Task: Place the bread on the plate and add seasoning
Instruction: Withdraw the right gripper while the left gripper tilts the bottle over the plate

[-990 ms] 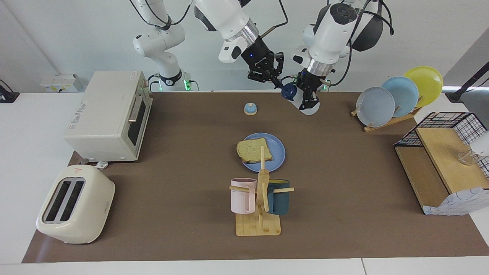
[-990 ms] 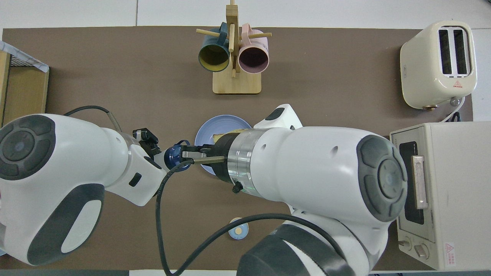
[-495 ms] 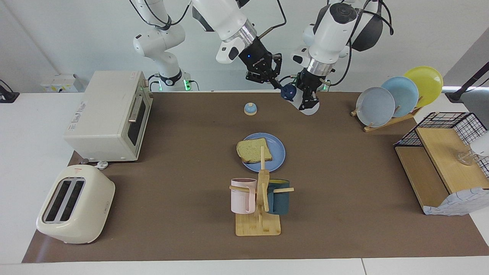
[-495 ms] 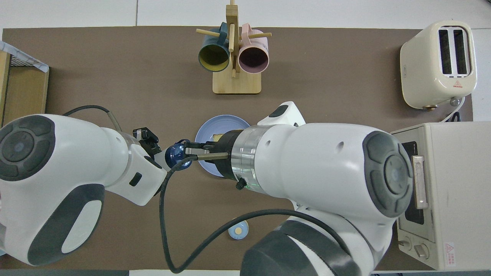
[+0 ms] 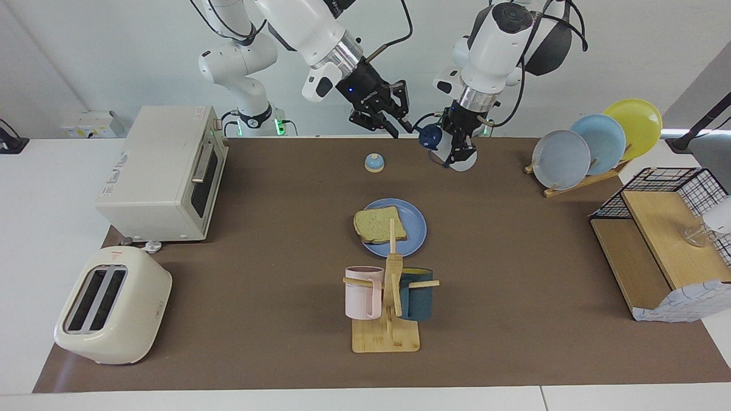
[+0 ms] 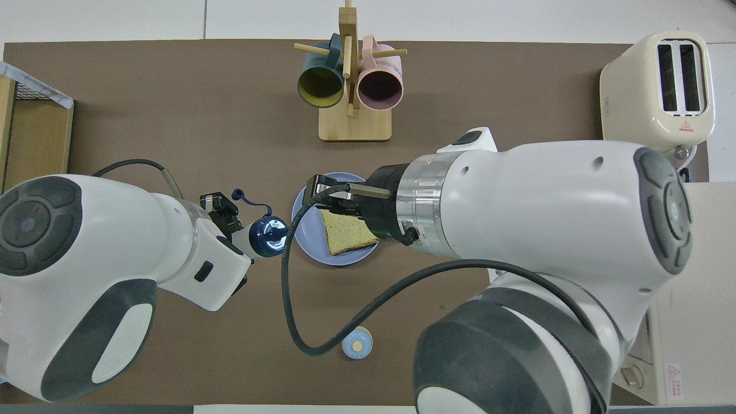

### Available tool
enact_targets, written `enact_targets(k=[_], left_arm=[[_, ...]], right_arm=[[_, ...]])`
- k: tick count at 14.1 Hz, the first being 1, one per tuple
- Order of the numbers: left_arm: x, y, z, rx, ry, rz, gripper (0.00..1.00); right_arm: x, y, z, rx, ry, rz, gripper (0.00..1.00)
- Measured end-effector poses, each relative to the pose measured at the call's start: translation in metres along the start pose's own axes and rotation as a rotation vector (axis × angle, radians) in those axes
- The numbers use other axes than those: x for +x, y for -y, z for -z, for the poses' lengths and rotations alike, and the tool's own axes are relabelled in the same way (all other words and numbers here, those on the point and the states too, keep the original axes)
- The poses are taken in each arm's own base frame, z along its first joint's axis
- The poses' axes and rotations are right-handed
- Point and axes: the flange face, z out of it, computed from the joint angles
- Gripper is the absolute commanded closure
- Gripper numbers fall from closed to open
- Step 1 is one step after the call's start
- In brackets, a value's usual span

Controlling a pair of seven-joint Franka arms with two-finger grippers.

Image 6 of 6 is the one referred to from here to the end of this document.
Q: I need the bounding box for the pink mug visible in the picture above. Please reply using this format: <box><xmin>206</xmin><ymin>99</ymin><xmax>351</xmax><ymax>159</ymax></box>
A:
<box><xmin>356</xmin><ymin>34</ymin><xmax>404</xmax><ymax>111</ymax></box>

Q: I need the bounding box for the white toaster power cord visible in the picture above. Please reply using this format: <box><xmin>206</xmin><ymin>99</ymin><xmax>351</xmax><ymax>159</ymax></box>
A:
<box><xmin>677</xmin><ymin>145</ymin><xmax>698</xmax><ymax>183</ymax></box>

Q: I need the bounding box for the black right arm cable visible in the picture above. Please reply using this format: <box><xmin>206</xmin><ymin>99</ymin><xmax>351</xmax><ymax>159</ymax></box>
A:
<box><xmin>281</xmin><ymin>183</ymin><xmax>587</xmax><ymax>356</ymax></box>

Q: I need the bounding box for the white bottle with blue cap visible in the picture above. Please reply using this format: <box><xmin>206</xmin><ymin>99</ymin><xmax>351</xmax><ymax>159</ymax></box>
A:
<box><xmin>232</xmin><ymin>188</ymin><xmax>289</xmax><ymax>259</ymax></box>

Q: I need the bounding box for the brown table mat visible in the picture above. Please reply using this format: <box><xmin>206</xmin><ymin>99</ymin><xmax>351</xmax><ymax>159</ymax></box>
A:
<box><xmin>0</xmin><ymin>39</ymin><xmax>709</xmax><ymax>406</ymax></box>

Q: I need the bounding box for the teal mug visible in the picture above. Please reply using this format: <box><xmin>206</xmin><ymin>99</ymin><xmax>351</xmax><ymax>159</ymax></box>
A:
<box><xmin>297</xmin><ymin>33</ymin><xmax>346</xmax><ymax>109</ymax></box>

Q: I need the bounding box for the wooden shelf with wire basket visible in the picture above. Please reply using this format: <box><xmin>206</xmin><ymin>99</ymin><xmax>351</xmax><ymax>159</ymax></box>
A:
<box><xmin>0</xmin><ymin>78</ymin><xmax>74</xmax><ymax>193</ymax></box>

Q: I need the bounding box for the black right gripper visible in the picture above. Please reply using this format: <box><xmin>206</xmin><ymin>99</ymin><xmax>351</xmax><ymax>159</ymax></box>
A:
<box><xmin>200</xmin><ymin>164</ymin><xmax>416</xmax><ymax>295</ymax></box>

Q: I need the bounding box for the white toaster oven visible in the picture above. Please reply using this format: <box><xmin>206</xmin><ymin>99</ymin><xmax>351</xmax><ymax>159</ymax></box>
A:
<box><xmin>612</xmin><ymin>183</ymin><xmax>736</xmax><ymax>406</ymax></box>

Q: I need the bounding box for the blue round plate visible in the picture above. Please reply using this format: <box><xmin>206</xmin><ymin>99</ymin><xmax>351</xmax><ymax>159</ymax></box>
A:
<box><xmin>291</xmin><ymin>172</ymin><xmax>381</xmax><ymax>266</ymax></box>

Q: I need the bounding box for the wooden mug tree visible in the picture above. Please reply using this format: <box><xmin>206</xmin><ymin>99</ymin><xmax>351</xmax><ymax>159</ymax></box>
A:
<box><xmin>294</xmin><ymin>0</ymin><xmax>408</xmax><ymax>142</ymax></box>

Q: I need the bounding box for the cream two-slot toaster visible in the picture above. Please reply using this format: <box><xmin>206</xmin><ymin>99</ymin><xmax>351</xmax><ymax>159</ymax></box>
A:
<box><xmin>599</xmin><ymin>30</ymin><xmax>716</xmax><ymax>164</ymax></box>

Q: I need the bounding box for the toasted bread slice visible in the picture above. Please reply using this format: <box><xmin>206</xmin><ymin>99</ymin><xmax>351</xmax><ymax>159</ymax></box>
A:
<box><xmin>320</xmin><ymin>209</ymin><xmax>380</xmax><ymax>256</ymax></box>

